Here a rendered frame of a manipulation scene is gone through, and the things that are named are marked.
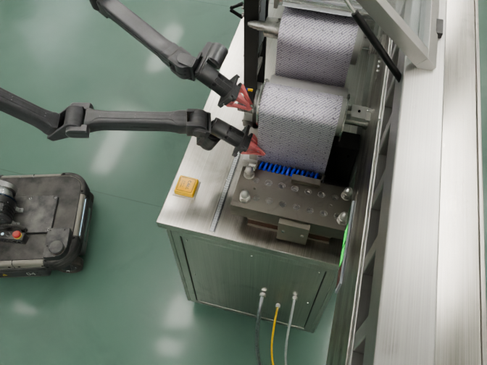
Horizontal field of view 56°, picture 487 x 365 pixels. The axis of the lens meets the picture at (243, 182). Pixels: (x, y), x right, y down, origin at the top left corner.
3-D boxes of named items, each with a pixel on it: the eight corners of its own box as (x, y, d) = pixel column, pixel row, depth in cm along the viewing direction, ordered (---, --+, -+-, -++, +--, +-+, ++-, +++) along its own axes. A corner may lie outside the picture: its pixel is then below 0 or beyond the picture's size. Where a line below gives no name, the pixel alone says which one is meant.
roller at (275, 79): (272, 92, 164) (274, 66, 154) (343, 106, 160) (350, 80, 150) (264, 116, 157) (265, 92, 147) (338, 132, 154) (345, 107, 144)
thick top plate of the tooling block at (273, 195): (243, 175, 161) (243, 165, 156) (356, 200, 156) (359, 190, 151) (230, 214, 153) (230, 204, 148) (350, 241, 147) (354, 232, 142)
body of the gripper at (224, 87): (221, 109, 141) (202, 95, 138) (230, 86, 147) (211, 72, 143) (233, 101, 136) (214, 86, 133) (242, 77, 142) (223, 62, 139)
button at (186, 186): (180, 178, 169) (180, 174, 167) (198, 182, 168) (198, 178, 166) (174, 193, 165) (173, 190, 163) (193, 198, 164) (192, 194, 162)
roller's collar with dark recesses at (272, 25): (267, 28, 154) (268, 11, 149) (285, 31, 153) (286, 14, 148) (263, 40, 151) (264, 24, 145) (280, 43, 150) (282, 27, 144)
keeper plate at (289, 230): (277, 233, 156) (280, 217, 146) (306, 240, 154) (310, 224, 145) (275, 240, 154) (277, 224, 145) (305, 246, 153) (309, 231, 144)
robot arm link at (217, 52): (178, 76, 142) (175, 60, 134) (194, 47, 146) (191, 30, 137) (213, 90, 141) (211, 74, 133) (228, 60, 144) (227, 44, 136)
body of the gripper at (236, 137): (236, 158, 152) (217, 148, 150) (243, 135, 157) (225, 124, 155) (245, 150, 147) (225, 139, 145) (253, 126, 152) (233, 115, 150)
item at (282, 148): (256, 160, 159) (258, 126, 143) (324, 174, 156) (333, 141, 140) (256, 161, 159) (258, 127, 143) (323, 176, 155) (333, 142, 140)
